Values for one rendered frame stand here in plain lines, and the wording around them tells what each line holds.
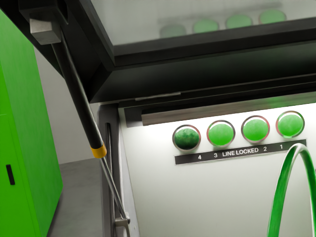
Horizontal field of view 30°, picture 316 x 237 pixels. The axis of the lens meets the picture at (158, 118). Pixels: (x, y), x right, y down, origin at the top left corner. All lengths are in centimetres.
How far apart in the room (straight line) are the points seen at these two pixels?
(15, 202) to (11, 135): 40
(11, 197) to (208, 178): 244
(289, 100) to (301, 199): 20
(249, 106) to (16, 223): 262
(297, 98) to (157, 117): 23
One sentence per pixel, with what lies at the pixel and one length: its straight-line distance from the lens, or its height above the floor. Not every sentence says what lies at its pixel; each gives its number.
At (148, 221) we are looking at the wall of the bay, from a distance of 110.
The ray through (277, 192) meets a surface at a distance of 74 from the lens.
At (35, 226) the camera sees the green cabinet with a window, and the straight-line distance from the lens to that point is 348.
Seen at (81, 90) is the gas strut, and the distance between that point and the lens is 73.
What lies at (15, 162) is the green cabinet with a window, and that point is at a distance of 333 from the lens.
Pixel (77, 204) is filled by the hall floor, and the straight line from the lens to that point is 410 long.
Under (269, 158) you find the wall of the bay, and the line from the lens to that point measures 106.
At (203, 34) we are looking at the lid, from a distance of 81.
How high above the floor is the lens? 174
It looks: 18 degrees down
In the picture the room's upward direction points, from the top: 9 degrees counter-clockwise
